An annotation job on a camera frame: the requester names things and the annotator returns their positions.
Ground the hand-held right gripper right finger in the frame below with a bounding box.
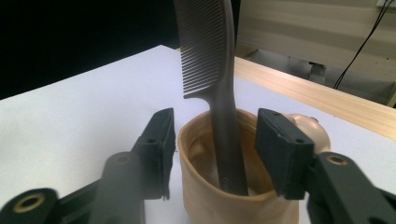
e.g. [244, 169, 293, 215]
[254, 107, 396, 224]

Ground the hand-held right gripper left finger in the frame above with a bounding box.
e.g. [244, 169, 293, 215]
[89, 107, 177, 224]

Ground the tan cup with small figure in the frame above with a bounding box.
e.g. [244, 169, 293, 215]
[177, 108, 332, 224]

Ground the dark plastic comb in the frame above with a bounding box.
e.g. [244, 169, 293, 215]
[173, 0, 250, 197]

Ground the light wooden table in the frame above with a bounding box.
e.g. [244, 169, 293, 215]
[233, 55, 396, 143]

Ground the long black wall cable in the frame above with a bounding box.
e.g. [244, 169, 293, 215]
[332, 0, 396, 91]

